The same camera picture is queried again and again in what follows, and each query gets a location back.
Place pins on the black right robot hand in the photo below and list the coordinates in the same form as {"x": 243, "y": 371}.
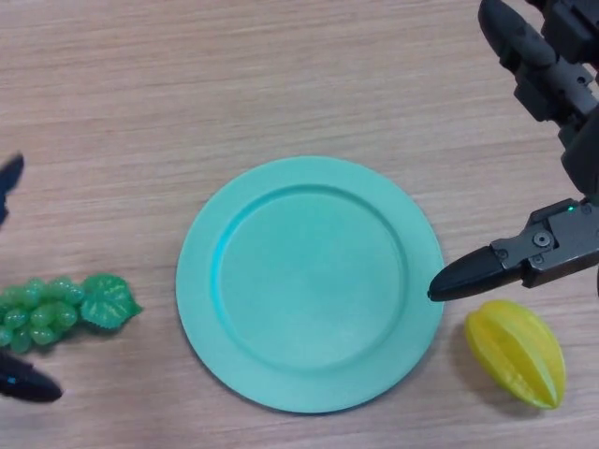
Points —
{"x": 557, "y": 243}

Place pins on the teal round plate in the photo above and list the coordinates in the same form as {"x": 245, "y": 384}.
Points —
{"x": 309, "y": 285}

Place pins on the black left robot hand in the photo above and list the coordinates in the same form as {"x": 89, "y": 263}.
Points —
{"x": 28, "y": 381}

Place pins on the yellow starfruit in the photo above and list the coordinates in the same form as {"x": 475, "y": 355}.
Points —
{"x": 515, "y": 355}

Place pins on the green grapes bunch with leaf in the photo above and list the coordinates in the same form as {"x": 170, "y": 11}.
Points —
{"x": 42, "y": 313}

